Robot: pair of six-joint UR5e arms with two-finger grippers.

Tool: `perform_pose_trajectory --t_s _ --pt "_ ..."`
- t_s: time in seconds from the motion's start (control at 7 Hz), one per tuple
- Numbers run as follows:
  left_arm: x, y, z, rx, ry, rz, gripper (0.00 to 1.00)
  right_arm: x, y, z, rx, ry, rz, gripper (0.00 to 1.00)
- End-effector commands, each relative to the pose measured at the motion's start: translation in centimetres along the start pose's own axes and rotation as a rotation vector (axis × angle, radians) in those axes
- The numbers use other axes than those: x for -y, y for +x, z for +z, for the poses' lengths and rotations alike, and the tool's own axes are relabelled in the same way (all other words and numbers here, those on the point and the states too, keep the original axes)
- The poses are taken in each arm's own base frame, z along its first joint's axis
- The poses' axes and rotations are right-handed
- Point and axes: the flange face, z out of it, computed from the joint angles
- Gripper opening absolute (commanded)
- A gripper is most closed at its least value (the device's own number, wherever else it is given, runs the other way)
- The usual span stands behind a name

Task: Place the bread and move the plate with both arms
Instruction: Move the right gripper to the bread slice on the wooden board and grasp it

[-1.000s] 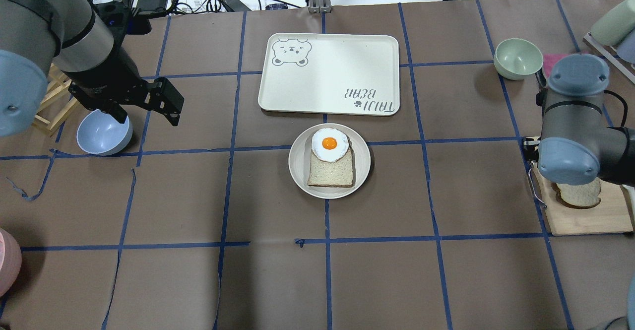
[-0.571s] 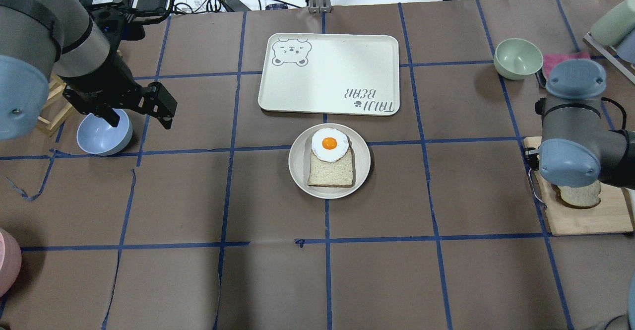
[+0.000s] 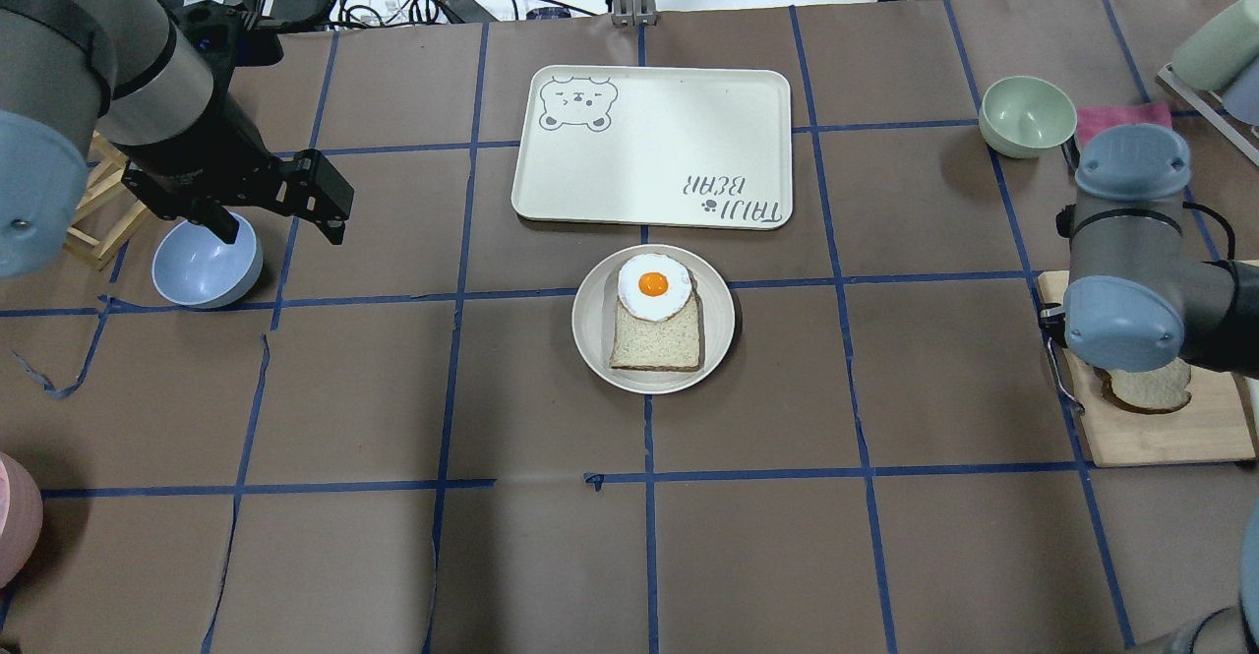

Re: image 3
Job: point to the fried egg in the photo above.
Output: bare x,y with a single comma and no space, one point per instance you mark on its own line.
653,287

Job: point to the white bread slice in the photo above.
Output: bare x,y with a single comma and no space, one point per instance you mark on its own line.
1158,392

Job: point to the white wire cup rack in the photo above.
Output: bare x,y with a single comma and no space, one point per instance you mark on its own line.
1212,112

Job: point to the cream bear tray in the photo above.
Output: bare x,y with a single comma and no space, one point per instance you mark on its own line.
684,147

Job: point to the green bowl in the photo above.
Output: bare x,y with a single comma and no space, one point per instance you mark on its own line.
1023,117

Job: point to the wooden cutting board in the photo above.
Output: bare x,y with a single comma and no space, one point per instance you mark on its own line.
1177,414

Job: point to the green cup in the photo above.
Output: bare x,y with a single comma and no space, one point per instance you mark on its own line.
1212,57

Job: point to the pink cloth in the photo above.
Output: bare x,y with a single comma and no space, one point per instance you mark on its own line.
1093,120

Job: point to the blue bowl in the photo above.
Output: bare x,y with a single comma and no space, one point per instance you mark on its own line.
191,267

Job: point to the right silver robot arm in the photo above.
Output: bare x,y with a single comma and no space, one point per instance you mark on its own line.
1143,318

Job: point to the cream round plate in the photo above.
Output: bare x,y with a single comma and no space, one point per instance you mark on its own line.
593,321

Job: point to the blue cup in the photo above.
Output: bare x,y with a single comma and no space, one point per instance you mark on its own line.
1241,99

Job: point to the pink bowl with ice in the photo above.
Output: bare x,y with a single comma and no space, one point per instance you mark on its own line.
21,517

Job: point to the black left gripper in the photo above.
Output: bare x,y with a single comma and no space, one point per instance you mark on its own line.
189,158

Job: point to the wooden dish rack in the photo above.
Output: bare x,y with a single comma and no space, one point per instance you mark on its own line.
108,215

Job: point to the bread slice on plate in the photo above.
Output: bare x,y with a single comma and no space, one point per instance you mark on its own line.
671,344

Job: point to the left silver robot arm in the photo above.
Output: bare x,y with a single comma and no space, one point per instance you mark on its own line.
155,85

